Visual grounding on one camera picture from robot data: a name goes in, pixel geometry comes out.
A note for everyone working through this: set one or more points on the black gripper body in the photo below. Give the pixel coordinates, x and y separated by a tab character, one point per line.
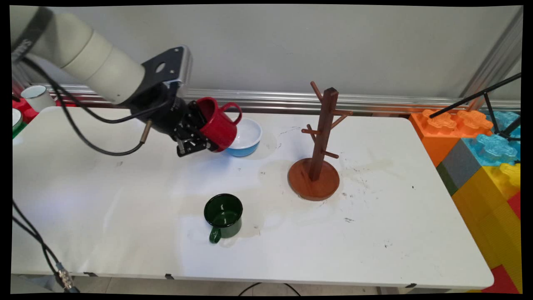
164	112

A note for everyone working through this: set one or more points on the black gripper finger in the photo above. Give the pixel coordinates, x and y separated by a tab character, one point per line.
193	113
191	143

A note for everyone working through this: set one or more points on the red enamel mug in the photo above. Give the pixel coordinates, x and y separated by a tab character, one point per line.
218	125

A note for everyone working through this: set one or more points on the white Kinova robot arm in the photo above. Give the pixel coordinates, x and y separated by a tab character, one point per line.
83	54

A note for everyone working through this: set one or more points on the light blue bowl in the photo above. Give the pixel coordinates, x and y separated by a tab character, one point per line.
250	137

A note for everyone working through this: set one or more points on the dark green enamel mug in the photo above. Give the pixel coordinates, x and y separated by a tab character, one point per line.
227	227

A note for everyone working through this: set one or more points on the white cup dark rim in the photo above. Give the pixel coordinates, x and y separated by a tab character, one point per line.
39	102

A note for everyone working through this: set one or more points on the brown wooden mug tree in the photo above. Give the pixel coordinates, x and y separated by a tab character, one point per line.
327	125

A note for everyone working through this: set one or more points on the red box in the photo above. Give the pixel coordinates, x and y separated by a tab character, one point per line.
27	112

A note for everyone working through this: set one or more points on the white rimmed green cup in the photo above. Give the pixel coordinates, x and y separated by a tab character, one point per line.
16	121

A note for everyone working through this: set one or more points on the orange toy block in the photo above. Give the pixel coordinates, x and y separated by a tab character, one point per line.
433	141

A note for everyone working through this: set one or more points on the dark green toy block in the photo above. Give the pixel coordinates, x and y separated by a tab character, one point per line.
447	182

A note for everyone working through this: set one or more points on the grey toy block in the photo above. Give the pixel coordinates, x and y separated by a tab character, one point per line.
460	164

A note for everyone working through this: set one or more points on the black tripod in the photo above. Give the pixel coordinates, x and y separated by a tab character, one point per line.
470	97

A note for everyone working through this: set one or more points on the cyan toy block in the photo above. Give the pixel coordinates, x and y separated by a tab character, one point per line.
495	154

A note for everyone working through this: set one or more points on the yellow toy block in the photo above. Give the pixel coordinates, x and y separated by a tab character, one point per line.
510	173
487	233

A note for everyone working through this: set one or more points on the large red toy block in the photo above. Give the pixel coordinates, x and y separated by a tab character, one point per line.
515	206

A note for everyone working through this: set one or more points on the small red toy block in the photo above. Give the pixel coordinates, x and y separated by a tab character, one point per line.
501	281

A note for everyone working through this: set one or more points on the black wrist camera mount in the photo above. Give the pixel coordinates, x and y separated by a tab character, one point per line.
166	68

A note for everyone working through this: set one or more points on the aluminium wall rail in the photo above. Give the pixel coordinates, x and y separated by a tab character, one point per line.
270	100

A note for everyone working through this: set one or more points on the aluminium corner post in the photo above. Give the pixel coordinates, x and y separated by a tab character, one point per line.
495	62

